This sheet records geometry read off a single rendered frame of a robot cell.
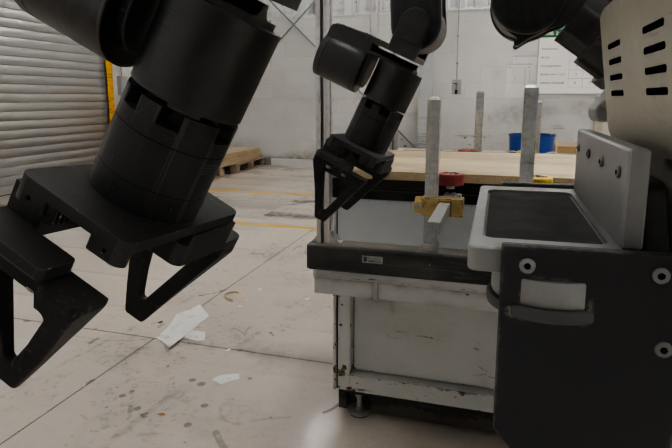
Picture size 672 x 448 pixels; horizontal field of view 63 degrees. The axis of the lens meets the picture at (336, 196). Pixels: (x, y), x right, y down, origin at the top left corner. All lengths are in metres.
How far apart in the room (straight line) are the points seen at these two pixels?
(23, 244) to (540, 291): 0.27
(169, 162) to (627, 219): 0.26
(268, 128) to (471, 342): 7.86
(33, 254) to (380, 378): 1.82
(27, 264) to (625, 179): 0.31
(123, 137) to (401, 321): 1.73
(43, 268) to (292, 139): 9.11
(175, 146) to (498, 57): 8.48
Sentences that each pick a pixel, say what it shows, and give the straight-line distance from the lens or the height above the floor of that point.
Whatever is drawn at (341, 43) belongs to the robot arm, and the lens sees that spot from 0.69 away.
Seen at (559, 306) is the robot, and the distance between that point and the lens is 0.35.
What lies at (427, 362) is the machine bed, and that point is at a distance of 2.00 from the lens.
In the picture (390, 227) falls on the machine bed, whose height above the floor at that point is 0.71.
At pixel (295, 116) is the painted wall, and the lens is 9.30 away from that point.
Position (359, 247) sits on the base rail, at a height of 0.70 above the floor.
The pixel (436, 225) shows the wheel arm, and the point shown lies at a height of 0.84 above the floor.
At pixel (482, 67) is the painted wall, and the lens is 8.70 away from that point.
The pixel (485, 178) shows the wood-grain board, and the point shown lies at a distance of 1.73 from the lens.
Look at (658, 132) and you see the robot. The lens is 0.41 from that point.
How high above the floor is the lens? 1.13
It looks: 10 degrees down
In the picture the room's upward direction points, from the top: straight up
